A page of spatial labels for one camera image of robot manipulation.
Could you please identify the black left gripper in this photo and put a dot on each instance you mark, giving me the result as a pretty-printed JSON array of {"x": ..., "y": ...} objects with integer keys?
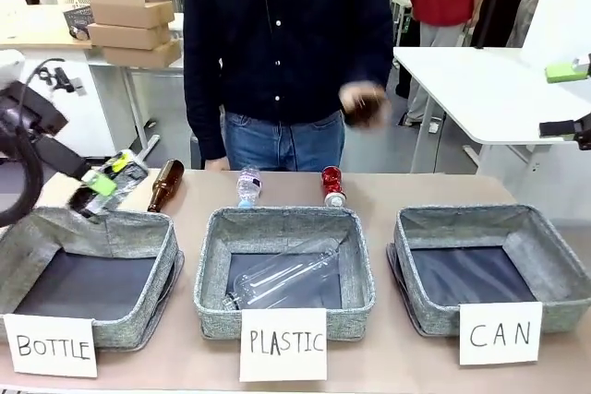
[{"x": 32, "y": 110}]

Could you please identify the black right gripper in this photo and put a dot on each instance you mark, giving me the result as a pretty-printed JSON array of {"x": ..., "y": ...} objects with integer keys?
[{"x": 584, "y": 132}]

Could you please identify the dark bottle with silver label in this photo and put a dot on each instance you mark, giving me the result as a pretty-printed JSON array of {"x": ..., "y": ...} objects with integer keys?
[{"x": 131, "y": 177}]

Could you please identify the dark brown object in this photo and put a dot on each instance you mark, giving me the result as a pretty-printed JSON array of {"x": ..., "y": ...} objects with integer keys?
[{"x": 367, "y": 112}]

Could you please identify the person right forearm navy sleeve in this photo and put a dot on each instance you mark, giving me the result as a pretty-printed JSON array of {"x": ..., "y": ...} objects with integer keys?
[{"x": 205, "y": 122}]

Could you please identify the person left forearm navy sleeve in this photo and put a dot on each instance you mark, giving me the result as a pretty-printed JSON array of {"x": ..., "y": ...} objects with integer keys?
[{"x": 371, "y": 57}]

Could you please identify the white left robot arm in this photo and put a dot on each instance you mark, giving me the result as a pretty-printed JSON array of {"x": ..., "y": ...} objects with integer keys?
[{"x": 8, "y": 65}]

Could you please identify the grey fabric basket bottle label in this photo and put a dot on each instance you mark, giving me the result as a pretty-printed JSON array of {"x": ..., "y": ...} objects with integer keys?
[{"x": 138, "y": 311}]

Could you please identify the grey fabric basket can label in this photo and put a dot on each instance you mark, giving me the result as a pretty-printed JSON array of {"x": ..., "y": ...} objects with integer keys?
[{"x": 558, "y": 265}]

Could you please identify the grey fabric basket plastic label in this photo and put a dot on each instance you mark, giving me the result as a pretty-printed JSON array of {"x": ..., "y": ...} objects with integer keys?
[{"x": 210, "y": 274}]

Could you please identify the white paper sign CAN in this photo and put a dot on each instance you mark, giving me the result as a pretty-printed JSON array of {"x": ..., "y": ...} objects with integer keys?
[{"x": 500, "y": 334}]

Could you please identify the red crushed can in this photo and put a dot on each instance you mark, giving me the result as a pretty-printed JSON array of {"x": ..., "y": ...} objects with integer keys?
[{"x": 333, "y": 184}]

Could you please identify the person right hand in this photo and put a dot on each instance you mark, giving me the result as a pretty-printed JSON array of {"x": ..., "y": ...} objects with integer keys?
[{"x": 217, "y": 164}]

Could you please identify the person left hand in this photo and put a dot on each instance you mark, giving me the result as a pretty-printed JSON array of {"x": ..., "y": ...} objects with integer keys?
[{"x": 358, "y": 91}]

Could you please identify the white standing table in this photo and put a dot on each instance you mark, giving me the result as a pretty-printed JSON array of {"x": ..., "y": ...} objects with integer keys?
[{"x": 485, "y": 89}]

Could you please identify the brown glass bottle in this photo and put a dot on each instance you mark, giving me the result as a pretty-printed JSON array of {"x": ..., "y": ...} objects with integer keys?
[{"x": 167, "y": 182}]

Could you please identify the bystander in beige coat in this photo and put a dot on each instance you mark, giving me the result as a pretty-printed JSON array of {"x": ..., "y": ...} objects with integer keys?
[{"x": 531, "y": 6}]

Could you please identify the closed flat cardboard box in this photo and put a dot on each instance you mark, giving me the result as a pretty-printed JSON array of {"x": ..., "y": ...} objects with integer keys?
[
  {"x": 143, "y": 55},
  {"x": 129, "y": 36}
]

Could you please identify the black tripod pole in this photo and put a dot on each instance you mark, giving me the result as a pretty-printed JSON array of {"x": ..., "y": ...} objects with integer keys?
[{"x": 491, "y": 2}]

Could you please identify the small clear water bottle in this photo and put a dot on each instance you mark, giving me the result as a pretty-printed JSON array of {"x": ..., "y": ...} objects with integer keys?
[{"x": 249, "y": 186}]

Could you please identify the open cardboard box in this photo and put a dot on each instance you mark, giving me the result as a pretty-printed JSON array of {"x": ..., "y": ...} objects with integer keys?
[{"x": 131, "y": 2}]

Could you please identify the white paper sign BOTTLE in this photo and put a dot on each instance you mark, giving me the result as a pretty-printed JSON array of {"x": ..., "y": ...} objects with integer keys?
[{"x": 51, "y": 345}]

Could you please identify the person blue jeans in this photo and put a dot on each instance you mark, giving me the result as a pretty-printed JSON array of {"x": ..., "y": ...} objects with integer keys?
[{"x": 281, "y": 145}]

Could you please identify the large clear plastic bottle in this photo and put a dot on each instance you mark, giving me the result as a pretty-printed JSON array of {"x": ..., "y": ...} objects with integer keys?
[{"x": 286, "y": 274}]

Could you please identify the person navy button shirt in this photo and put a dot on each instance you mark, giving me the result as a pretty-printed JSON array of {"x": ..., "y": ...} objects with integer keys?
[{"x": 277, "y": 20}]

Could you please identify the white paper sign PLASTIC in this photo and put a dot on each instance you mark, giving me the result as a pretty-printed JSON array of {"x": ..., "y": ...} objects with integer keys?
[{"x": 282, "y": 345}]

